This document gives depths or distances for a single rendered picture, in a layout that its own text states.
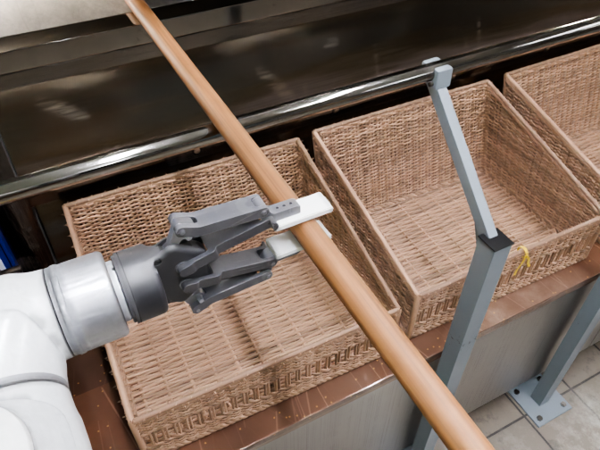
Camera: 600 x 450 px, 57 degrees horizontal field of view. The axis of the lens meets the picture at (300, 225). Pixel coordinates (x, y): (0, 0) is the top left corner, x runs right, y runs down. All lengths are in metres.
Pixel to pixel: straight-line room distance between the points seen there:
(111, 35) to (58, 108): 0.18
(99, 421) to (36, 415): 0.75
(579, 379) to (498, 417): 0.33
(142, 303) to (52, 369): 0.10
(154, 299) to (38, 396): 0.13
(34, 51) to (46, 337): 0.67
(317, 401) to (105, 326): 0.70
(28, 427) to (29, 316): 0.12
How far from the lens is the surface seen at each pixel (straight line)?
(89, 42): 1.11
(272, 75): 1.26
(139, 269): 0.55
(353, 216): 1.29
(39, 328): 0.54
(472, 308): 1.09
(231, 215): 0.55
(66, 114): 1.17
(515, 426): 1.92
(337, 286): 0.55
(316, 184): 1.29
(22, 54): 1.11
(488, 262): 1.00
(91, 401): 1.26
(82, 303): 0.54
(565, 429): 1.97
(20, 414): 0.47
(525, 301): 1.43
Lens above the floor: 1.62
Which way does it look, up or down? 44 degrees down
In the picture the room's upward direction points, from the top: straight up
